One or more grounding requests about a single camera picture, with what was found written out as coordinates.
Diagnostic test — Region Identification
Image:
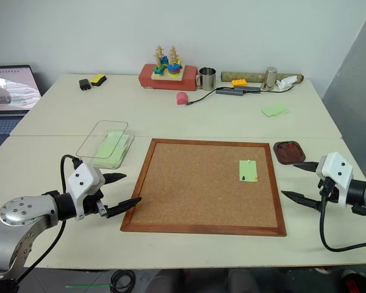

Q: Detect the wooden colourful stacking toy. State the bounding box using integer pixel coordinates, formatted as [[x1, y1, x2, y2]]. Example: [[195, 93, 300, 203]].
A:
[[150, 45, 184, 82]]

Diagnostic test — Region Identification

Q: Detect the green paper note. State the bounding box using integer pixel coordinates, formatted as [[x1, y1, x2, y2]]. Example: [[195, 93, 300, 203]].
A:
[[239, 159, 259, 183]]

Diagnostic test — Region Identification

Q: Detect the black usb hub cable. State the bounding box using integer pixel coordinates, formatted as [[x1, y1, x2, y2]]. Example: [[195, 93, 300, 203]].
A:
[[185, 88, 221, 107]]

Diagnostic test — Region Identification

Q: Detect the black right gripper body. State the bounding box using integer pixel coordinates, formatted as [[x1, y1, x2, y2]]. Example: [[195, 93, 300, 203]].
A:
[[314, 164, 340, 204]]

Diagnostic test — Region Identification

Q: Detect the green paper notes pile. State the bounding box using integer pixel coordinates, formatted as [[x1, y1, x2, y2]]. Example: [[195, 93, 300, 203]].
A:
[[92, 130, 131, 168]]

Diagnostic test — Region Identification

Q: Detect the silver metal cylinder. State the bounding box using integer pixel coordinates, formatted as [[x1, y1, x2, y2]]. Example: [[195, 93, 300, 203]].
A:
[[260, 66, 279, 91]]

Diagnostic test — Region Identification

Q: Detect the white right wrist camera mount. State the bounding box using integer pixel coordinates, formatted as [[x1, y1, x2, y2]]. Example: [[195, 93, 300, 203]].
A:
[[315, 151, 354, 210]]

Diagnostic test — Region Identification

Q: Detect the stainless steel mug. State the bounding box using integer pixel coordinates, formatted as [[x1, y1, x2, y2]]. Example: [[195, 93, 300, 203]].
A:
[[195, 67, 218, 92]]

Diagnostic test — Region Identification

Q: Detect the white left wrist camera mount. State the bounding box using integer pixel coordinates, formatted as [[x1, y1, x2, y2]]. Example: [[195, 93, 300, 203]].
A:
[[63, 162, 106, 221]]

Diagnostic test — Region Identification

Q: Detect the red black object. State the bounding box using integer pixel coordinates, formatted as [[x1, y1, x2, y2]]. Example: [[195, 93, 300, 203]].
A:
[[340, 269, 360, 293]]

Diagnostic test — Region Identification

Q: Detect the dark slim usb hub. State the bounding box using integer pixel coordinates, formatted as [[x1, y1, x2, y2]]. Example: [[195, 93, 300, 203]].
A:
[[234, 85, 262, 93]]

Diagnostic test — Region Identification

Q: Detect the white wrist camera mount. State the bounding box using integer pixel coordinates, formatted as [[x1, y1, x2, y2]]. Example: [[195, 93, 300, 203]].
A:
[[315, 151, 354, 210], [63, 162, 106, 221]]

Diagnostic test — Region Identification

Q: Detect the open laptop computer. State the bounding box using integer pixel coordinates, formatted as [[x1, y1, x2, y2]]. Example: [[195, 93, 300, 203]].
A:
[[0, 64, 43, 155]]

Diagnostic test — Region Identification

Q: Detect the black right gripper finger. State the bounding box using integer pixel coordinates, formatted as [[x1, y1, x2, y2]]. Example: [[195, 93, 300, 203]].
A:
[[292, 161, 320, 173], [281, 190, 323, 212]]

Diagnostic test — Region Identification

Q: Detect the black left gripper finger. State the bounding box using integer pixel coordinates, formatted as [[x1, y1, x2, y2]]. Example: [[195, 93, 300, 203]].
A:
[[105, 172, 128, 184], [106, 197, 143, 220]]

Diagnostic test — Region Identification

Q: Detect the wood-framed cork board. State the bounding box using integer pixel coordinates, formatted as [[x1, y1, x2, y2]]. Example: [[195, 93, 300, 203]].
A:
[[120, 138, 288, 237]]

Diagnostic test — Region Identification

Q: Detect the grey usb hub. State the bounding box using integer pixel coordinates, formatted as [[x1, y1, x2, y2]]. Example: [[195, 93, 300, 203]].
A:
[[215, 86, 246, 98]]

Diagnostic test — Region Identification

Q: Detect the green thin strip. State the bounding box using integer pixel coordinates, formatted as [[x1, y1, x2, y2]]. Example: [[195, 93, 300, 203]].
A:
[[65, 283, 114, 289]]

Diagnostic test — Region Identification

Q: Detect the red cardboard box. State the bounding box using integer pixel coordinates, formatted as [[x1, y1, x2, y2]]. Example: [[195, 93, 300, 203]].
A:
[[138, 63, 199, 92]]

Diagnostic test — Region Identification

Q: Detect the black coiled cable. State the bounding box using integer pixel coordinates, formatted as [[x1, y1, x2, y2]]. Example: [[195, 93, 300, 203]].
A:
[[110, 269, 135, 291]]

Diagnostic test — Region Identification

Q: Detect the brown cardboard tube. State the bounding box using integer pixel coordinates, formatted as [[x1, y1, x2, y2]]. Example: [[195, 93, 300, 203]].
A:
[[220, 71, 305, 84]]

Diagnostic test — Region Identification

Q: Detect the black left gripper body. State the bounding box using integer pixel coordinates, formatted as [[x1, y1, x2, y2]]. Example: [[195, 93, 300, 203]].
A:
[[82, 172, 110, 219]]

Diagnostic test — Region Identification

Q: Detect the green sticky notes stack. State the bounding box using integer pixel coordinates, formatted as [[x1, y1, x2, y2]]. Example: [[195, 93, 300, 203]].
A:
[[260, 103, 291, 118]]

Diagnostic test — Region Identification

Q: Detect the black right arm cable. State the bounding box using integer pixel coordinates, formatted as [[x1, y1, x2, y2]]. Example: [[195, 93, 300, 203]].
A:
[[318, 179, 366, 253]]

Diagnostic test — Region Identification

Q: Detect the clear plastic box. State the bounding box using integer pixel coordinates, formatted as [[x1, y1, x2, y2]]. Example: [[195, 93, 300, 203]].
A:
[[76, 120, 135, 170]]

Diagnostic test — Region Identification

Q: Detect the yellow and black sponge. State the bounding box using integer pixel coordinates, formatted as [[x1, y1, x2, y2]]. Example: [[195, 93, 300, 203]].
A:
[[90, 73, 108, 86]]

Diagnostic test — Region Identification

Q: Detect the brown wooden tray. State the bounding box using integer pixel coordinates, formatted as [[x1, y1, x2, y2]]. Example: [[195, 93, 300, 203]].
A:
[[273, 140, 307, 165]]

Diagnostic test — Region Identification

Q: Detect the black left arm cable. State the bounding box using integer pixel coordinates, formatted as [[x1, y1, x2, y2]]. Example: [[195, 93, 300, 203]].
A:
[[16, 154, 82, 283]]

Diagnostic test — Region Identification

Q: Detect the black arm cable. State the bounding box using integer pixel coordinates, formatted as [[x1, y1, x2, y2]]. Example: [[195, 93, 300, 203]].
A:
[[16, 154, 82, 283], [318, 179, 366, 253]]

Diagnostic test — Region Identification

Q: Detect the grey partition panel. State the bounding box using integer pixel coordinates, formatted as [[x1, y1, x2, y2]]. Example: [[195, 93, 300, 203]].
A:
[[321, 0, 366, 181]]

